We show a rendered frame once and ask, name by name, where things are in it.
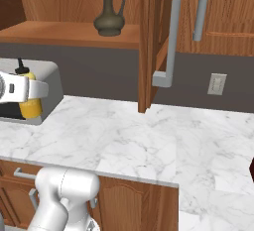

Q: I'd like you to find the open wooden wall cabinet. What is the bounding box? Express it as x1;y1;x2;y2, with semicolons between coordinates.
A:
0;0;157;51

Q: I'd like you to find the grey bar door handle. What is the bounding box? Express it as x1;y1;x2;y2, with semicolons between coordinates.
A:
191;0;212;43
151;0;184;88

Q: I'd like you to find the wooden drawer front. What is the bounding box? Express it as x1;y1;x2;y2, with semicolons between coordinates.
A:
0;159;46;190

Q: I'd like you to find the wooden base cupboard door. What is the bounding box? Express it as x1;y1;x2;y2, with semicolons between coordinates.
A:
88;174;180;231
0;178;40;231

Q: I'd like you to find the grey drawer handle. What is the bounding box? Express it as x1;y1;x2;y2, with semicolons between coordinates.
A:
13;168;38;181

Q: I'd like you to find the dark red object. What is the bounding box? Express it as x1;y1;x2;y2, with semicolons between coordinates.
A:
248;157;254;183

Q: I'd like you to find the grey cupboard door handle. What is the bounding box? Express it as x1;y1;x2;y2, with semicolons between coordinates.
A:
28;187;40;211
88;197;99;210

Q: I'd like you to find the white wall outlet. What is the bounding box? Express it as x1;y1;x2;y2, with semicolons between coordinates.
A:
206;72;228;96

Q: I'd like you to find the closed wooden cabinet door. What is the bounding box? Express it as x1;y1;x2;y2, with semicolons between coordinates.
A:
176;0;254;58

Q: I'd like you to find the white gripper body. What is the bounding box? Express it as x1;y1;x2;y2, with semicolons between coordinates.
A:
27;78;50;102

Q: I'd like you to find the yellow mustard bottle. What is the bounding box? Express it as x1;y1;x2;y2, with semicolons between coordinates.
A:
14;58;44;120

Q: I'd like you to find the open wooden cabinet door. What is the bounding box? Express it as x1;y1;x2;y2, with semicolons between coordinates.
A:
137;0;177;114

